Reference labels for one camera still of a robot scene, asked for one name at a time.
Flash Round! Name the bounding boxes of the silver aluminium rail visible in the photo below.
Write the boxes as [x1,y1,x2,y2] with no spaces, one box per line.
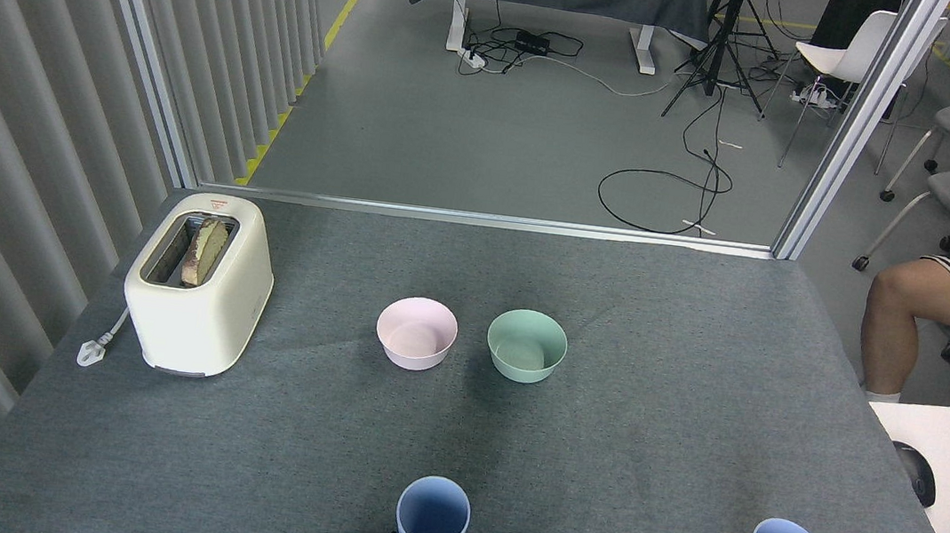
[197,179,778,262]

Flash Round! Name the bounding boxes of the silver aluminium post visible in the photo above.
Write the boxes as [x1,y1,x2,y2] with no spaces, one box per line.
[60,0,220,191]
[771,0,950,276]

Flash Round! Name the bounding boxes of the black power adapter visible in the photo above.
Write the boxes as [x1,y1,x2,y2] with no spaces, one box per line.
[513,30,553,56]

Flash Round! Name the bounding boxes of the green bowl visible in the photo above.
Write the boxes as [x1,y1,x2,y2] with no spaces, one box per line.
[482,306,571,388]

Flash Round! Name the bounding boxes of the white table leg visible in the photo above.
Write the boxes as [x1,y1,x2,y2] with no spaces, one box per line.
[445,0,472,53]
[624,23,660,76]

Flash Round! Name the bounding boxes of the white plastic chair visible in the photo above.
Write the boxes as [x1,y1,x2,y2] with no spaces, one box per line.
[753,0,949,186]

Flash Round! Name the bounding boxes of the black tripod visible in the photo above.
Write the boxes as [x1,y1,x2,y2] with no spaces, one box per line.
[661,0,788,130]

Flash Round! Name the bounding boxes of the cream toaster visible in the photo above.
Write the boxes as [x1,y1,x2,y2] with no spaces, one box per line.
[115,185,283,386]

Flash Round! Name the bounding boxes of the black looped floor cable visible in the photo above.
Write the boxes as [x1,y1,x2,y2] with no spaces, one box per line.
[593,72,745,243]

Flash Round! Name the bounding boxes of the white toaster cord with plug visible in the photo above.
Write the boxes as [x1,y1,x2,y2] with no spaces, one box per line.
[76,303,133,372]

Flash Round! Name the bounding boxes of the pink bowl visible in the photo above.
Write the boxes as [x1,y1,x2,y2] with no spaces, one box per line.
[371,293,462,376]

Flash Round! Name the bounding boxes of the black computer mouse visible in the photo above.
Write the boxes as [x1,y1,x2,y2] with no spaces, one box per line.
[886,442,943,509]

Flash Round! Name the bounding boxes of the bread slice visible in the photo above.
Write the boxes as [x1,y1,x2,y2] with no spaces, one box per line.
[180,214,233,290]

